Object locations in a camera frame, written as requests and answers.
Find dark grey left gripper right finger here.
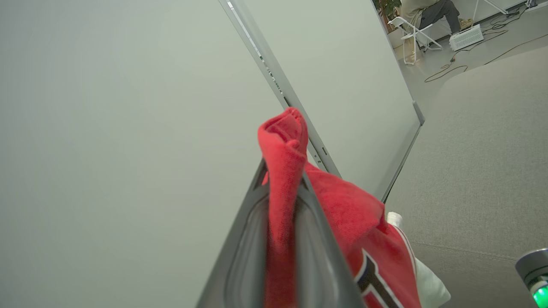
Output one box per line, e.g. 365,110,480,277
293,171,365,308

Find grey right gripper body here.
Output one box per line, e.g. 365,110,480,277
515,249,548,308

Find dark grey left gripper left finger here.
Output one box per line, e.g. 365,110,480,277
196,158,271,308

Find red knit garment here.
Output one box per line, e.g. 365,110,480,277
257,107,423,308

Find white cloth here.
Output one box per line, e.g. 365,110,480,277
387,212,451,308

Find white folding chair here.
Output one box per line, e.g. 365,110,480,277
388,16,444,65

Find white perforated box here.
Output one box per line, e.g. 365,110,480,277
449,24,485,52

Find green potted plant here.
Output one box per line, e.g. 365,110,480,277
372,0,402,31

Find white stand legs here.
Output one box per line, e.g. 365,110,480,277
470,0,510,24

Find seated person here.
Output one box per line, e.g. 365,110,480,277
400,0,474,35

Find white partition panel with frame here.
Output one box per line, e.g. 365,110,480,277
218,0,426,203

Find black floor cable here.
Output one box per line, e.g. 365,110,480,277
424,6,548,83

